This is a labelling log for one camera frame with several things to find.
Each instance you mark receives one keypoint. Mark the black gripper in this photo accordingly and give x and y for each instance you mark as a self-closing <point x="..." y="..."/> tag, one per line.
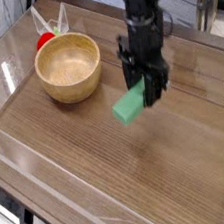
<point x="153" y="70"/>

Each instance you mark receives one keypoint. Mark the red ball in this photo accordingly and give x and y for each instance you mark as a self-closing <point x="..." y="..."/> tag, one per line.
<point x="43" y="39"/>

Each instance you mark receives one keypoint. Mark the clear acrylic corner piece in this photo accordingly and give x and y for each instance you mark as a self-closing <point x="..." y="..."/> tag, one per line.
<point x="43" y="26"/>

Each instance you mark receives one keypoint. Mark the clear acrylic front barrier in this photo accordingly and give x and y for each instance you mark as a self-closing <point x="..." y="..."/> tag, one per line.
<point x="53" y="193"/>

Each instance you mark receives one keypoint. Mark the green rectangular block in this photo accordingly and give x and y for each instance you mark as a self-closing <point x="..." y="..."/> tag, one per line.
<point x="127" y="108"/>

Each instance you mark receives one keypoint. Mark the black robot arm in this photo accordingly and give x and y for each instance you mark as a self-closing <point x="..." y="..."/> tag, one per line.
<point x="141" y="50"/>

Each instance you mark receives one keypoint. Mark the small green object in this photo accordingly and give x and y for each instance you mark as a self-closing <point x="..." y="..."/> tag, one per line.
<point x="56" y="31"/>

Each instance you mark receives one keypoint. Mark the light wooden bowl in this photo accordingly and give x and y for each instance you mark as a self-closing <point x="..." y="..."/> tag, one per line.
<point x="69" y="67"/>

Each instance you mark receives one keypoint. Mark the wooden table leg background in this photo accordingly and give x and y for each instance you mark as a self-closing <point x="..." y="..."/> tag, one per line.
<point x="206" y="14"/>

